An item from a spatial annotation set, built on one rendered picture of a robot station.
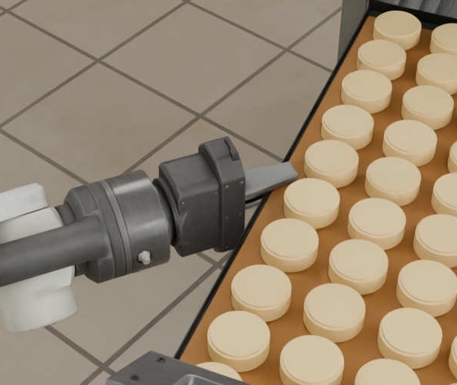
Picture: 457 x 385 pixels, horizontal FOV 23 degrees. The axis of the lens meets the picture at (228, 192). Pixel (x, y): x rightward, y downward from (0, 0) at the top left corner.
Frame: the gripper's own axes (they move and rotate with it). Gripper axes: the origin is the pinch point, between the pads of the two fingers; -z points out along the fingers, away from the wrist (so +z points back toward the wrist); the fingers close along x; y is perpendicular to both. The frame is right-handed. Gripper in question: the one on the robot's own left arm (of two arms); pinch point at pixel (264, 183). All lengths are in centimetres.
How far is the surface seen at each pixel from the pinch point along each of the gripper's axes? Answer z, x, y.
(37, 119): 0, -81, 112
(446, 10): -56, -30, 54
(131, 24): -29, -81, 136
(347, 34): -22.3, -6.7, 25.7
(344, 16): -21.9, -4.2, 26.1
